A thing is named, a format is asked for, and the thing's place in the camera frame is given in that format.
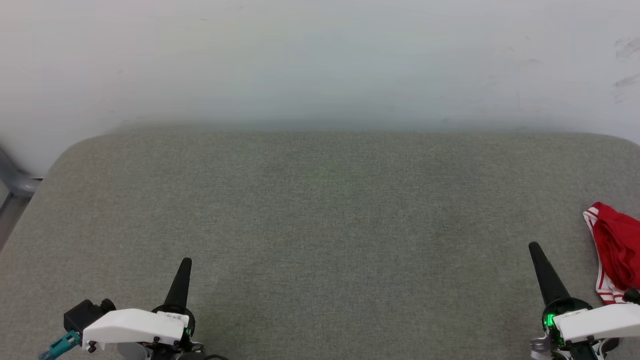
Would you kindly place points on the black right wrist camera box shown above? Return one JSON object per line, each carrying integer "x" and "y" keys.
{"x": 633, "y": 295}

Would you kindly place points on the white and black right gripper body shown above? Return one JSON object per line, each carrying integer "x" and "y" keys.
{"x": 595, "y": 322}

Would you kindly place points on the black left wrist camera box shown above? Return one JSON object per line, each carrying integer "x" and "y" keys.
{"x": 82, "y": 314}

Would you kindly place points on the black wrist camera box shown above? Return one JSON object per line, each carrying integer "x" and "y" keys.
{"x": 633, "y": 295}
{"x": 82, "y": 314}

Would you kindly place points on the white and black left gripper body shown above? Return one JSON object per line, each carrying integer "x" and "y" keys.
{"x": 135, "y": 325}

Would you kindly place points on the red garment with white trim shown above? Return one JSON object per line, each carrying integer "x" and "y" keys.
{"x": 620, "y": 245}

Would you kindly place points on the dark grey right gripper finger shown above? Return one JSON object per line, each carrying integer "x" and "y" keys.
{"x": 550, "y": 277}

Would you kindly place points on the grey metal frame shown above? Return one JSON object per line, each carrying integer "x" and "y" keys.
{"x": 15, "y": 187}

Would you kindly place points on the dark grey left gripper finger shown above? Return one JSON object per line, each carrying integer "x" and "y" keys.
{"x": 180, "y": 287}

